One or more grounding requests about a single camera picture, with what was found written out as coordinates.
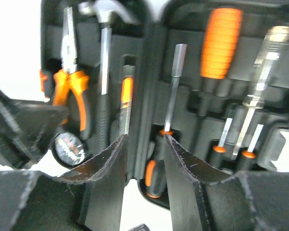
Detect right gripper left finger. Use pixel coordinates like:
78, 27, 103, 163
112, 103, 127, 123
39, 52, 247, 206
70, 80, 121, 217
0, 135, 128, 231

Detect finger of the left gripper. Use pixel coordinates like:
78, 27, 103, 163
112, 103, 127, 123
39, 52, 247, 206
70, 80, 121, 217
0, 90, 68, 168

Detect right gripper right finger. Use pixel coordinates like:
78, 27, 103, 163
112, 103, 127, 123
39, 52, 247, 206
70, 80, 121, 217
164, 135, 289, 231

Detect small precision screwdriver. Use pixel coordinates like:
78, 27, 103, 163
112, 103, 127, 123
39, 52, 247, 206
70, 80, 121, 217
236, 124, 264, 171

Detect orange handled pliers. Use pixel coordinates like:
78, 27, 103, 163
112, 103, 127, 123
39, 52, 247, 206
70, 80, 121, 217
53, 6, 92, 140

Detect black plastic tool case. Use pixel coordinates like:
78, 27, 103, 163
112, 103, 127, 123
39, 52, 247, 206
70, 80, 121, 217
39, 0, 289, 210

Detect claw hammer black handle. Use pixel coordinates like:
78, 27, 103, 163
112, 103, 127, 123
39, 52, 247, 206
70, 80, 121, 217
78, 0, 139, 154

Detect orange handled screwdriver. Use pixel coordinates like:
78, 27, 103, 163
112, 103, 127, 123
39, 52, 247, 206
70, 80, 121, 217
199, 7, 243, 116

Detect small orange screwdriver in case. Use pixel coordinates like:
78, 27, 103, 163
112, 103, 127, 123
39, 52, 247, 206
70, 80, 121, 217
209, 117, 233, 169

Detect tape measure in case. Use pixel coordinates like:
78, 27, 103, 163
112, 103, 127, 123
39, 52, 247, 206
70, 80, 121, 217
51, 132, 86, 168

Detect utility knife in case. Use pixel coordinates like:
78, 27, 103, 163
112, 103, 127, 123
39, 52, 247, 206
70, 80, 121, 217
118, 65, 135, 135

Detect chrome extension bar in case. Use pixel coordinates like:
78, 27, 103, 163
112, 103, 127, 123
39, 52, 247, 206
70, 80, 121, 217
164, 44, 187, 133

